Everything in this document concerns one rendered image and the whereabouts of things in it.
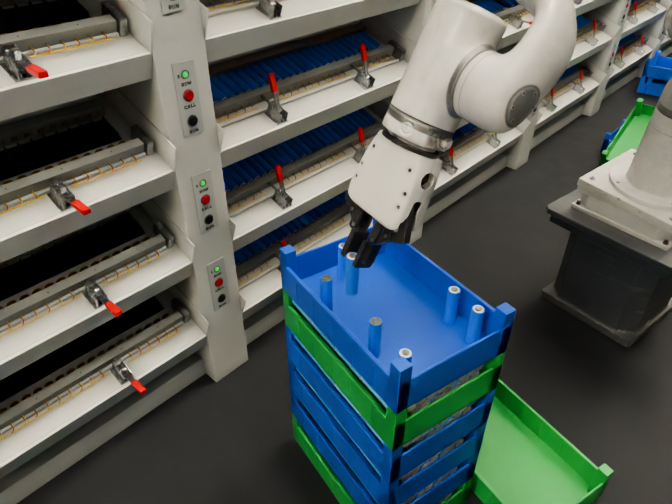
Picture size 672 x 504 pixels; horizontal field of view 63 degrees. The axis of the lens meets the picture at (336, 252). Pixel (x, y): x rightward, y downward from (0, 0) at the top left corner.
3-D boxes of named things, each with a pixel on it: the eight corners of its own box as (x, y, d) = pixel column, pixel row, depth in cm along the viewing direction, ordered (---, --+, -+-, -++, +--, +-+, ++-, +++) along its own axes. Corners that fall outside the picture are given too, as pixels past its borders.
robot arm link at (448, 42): (472, 140, 65) (420, 110, 71) (529, 30, 60) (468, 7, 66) (430, 129, 60) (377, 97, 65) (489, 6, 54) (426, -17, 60)
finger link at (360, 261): (403, 235, 70) (382, 278, 72) (387, 222, 72) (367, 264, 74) (387, 234, 67) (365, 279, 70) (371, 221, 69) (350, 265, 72)
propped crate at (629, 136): (654, 184, 198) (658, 170, 192) (599, 166, 210) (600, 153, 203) (691, 126, 206) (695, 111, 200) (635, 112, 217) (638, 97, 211)
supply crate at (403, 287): (506, 350, 78) (517, 309, 74) (395, 415, 69) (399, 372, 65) (380, 248, 99) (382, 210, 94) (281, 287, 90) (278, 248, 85)
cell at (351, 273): (360, 292, 76) (362, 256, 72) (349, 297, 75) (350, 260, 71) (353, 285, 77) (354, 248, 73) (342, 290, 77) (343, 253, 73)
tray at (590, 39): (606, 47, 232) (628, 17, 222) (540, 83, 196) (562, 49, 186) (567, 21, 238) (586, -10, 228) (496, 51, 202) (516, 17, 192)
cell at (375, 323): (374, 327, 72) (372, 361, 76) (385, 322, 73) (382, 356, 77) (366, 319, 74) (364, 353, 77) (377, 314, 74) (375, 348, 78)
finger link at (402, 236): (427, 236, 66) (393, 249, 70) (412, 176, 67) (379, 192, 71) (421, 235, 65) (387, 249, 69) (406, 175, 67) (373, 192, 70)
